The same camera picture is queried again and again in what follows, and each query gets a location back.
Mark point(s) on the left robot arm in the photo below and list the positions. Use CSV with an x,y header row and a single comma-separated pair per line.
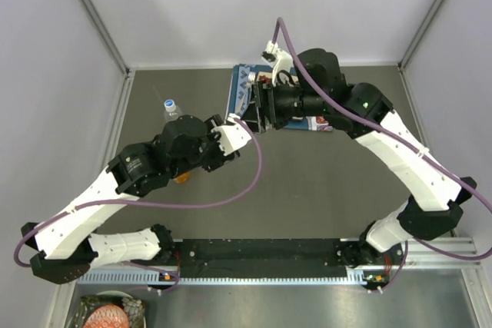
x,y
68,247

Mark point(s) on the blue white bottle cap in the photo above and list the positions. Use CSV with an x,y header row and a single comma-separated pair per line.
x,y
170,105

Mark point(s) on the clear plastic bottle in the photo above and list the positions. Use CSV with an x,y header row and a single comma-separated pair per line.
x,y
172,112

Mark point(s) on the silver fork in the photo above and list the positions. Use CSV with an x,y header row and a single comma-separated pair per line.
x,y
250,81

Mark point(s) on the aluminium frame rail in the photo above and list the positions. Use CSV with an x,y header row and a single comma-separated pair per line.
x,y
442,253

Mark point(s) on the orange juice bottle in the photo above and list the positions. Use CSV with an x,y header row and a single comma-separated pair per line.
x,y
182,178

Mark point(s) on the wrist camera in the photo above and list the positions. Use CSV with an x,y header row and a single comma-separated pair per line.
x,y
280,61
233,136

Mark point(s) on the stacked patterned bowls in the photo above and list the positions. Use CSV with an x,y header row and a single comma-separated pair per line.
x,y
109,309

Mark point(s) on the blue patterned placemat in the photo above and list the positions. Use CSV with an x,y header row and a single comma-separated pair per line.
x,y
238,81

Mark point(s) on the grey cable duct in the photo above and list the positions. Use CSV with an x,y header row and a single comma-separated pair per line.
x,y
135,276

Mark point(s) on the square floral plate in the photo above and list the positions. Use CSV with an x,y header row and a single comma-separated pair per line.
x,y
265,77

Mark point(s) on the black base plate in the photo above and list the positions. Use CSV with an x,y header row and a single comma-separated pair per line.
x,y
271,257

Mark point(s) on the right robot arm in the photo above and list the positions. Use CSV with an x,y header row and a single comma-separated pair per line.
x,y
311,85

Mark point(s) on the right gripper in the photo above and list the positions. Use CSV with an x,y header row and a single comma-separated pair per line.
x,y
257,115

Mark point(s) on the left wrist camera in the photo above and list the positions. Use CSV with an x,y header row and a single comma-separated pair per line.
x,y
233,136

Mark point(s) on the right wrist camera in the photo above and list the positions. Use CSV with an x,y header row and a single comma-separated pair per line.
x,y
280,61

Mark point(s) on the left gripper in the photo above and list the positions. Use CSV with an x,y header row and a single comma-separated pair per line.
x,y
214,137

